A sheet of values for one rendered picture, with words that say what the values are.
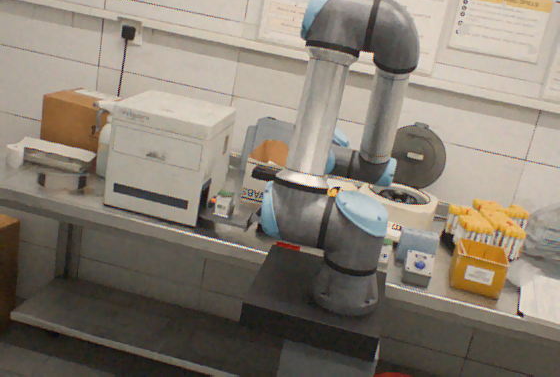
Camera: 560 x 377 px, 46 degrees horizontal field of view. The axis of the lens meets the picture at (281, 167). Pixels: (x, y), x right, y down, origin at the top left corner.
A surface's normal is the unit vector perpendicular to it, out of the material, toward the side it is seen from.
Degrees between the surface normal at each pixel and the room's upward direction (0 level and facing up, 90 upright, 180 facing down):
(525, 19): 91
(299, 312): 4
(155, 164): 90
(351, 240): 94
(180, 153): 90
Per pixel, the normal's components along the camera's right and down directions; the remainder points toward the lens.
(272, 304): 0.17, -0.92
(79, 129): -0.32, 0.23
